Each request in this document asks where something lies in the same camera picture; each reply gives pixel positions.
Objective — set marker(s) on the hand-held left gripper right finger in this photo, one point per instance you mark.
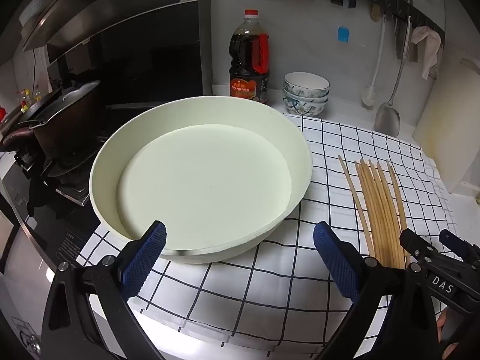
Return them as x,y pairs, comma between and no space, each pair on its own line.
335,258

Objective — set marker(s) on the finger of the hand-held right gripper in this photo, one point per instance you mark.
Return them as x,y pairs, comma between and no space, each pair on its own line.
459,249
412,243

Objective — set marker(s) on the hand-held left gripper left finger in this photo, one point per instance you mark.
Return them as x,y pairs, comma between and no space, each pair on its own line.
146,255

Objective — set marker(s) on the bunch of wooden chopsticks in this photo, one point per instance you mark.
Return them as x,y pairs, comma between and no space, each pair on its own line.
378,213

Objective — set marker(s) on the cream round basin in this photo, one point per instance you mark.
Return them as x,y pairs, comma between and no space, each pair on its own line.
206,180

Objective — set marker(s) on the person's right hand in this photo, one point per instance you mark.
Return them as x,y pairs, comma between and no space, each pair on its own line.
443,324

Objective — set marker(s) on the white black-checked cloth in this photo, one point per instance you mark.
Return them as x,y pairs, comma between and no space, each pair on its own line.
240,288

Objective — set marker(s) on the black gas stove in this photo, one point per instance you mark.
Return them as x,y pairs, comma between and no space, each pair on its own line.
63,180

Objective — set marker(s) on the white cutting board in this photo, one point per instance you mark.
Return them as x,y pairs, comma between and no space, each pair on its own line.
450,127

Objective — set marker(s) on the metal cooking spatula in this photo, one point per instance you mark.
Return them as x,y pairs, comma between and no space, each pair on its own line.
386,120

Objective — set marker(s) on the dark cooking pot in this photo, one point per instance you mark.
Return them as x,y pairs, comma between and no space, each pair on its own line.
71,131

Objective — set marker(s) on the blue floral ceramic bowl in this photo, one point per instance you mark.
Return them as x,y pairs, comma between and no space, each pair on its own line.
303,110
300,100
305,82

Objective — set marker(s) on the white dish brush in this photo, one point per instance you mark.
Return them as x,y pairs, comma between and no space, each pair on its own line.
369,97

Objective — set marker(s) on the glass pot lid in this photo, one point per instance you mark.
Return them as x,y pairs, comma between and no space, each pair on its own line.
63,97

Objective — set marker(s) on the small condiment bottle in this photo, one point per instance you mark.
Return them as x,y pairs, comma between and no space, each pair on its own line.
25,101
37,93

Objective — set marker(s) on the beige hanging rag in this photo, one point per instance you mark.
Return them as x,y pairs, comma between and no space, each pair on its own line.
427,48

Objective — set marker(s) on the hanging kitchen knife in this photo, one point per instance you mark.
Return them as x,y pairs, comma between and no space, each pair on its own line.
403,41

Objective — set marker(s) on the black range hood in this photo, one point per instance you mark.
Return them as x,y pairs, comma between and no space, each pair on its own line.
131,45

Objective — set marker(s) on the dark soy sauce bottle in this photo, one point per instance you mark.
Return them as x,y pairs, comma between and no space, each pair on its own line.
247,63

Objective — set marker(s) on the blue wall hook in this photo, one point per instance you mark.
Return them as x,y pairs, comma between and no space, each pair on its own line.
344,34

